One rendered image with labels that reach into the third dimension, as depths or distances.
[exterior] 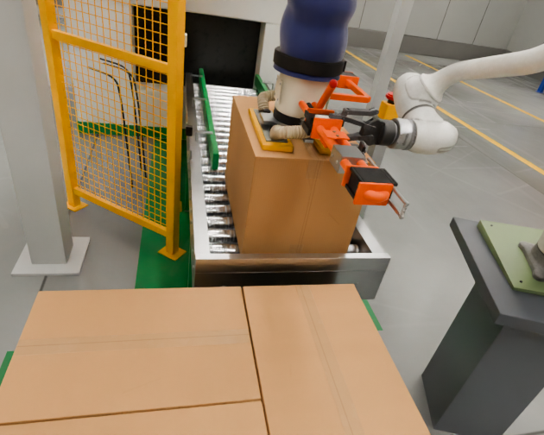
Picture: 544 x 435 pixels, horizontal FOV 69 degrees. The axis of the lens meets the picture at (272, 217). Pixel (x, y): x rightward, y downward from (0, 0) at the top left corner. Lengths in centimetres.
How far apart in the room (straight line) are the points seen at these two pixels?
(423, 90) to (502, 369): 97
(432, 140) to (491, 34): 1164
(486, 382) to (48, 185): 192
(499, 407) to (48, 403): 147
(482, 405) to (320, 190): 100
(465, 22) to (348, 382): 1155
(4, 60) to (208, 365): 133
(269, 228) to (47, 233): 119
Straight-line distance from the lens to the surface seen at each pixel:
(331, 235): 143
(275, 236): 137
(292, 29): 127
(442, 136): 127
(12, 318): 207
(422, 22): 1160
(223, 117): 266
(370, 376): 119
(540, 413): 222
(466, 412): 180
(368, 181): 82
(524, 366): 164
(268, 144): 124
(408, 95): 133
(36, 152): 194
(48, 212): 209
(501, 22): 1291
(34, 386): 113
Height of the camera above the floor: 144
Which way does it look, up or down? 33 degrees down
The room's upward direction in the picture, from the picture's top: 10 degrees clockwise
